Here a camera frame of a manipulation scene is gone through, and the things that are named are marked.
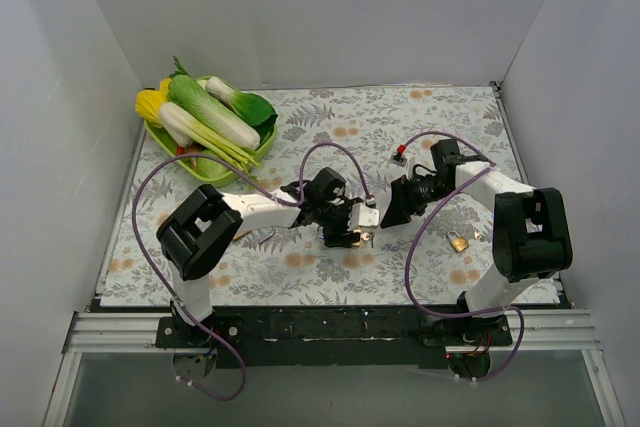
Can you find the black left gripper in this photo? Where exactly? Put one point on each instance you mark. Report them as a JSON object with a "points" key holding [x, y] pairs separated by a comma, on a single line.
{"points": [[342, 220]]}

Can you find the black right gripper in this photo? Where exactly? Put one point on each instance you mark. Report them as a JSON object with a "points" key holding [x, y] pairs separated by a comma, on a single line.
{"points": [[405, 195]]}

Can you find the long shackle brass padlock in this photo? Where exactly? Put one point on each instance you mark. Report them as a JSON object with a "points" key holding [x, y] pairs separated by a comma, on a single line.
{"points": [[362, 236]]}

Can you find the large brass padlock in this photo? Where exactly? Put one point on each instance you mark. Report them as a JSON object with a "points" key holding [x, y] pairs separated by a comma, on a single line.
{"points": [[457, 242]]}

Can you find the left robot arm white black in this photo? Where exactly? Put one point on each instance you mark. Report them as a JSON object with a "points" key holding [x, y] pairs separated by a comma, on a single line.
{"points": [[198, 233]]}

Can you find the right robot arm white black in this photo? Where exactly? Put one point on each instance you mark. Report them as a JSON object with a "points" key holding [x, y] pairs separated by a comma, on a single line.
{"points": [[530, 240]]}

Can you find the floral patterned table mat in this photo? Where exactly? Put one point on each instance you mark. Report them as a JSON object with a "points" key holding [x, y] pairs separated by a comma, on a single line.
{"points": [[353, 131]]}

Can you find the small brass padlock open shackle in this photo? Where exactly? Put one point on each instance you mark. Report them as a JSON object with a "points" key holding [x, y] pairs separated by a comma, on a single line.
{"points": [[259, 237]]}

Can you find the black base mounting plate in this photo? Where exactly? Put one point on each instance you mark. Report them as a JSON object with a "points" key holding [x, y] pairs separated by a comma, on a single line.
{"points": [[336, 335]]}

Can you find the green cabbage head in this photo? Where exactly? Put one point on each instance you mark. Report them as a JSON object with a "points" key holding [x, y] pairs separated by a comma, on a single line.
{"points": [[210, 169]]}

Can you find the bok choy dark green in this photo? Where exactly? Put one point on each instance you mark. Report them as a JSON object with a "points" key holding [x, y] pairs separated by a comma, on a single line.
{"points": [[251, 108]]}

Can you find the brown mushroom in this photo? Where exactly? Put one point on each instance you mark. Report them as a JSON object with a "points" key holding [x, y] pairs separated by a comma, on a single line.
{"points": [[192, 162]]}

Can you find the celery stalk bunch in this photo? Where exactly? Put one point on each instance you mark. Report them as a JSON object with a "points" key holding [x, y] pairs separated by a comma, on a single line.
{"points": [[181, 121]]}

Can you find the green plastic tray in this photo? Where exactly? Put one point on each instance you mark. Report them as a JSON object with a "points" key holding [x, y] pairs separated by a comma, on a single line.
{"points": [[169, 140]]}

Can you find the napa cabbage green white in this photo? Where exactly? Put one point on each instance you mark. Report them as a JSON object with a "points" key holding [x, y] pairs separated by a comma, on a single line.
{"points": [[193, 98]]}

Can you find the yellow corn leafy vegetable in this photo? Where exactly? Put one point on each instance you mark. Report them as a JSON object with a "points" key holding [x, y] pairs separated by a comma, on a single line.
{"points": [[149, 101]]}

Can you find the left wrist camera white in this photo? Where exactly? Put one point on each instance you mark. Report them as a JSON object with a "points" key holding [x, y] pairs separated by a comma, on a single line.
{"points": [[363, 218]]}

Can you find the right wrist camera grey red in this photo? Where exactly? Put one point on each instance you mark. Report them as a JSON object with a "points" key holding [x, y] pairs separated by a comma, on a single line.
{"points": [[401, 159]]}

